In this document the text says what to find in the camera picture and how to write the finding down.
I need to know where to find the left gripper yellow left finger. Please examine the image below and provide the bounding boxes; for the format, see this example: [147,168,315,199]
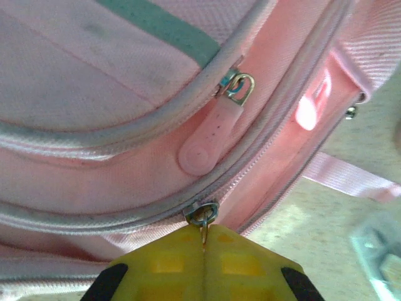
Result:
[80,224,205,301]

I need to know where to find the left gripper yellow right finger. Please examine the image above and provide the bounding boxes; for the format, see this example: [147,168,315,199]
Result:
[204,224,327,301]

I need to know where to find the metal zipper slider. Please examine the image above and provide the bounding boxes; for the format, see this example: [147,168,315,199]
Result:
[182,200,221,246]

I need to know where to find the small clear bottle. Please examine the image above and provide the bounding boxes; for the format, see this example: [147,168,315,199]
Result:
[349,215,401,301]

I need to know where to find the pink student backpack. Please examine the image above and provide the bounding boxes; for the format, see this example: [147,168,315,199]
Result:
[0,0,401,301]

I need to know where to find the pink rubber zipper pull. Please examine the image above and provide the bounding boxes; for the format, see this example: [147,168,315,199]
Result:
[177,71,256,176]

